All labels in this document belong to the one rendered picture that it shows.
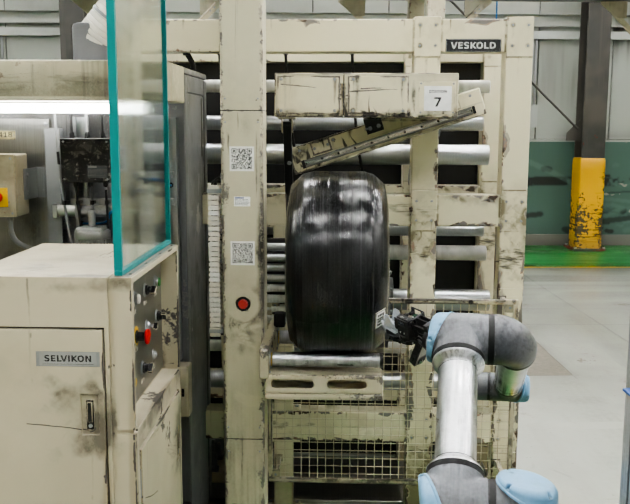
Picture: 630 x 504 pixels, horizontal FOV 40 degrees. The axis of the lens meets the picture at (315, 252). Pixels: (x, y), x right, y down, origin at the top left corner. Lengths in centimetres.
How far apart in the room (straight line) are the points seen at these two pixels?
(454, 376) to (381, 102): 125
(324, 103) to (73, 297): 120
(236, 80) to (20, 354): 105
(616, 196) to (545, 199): 97
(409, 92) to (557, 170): 925
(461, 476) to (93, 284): 92
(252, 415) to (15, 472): 86
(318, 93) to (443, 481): 154
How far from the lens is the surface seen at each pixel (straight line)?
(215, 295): 270
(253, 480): 286
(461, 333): 193
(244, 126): 263
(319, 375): 262
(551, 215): 1210
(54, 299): 206
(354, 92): 287
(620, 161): 1234
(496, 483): 173
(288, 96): 288
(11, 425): 218
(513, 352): 196
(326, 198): 252
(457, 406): 183
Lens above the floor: 161
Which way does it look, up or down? 8 degrees down
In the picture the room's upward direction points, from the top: straight up
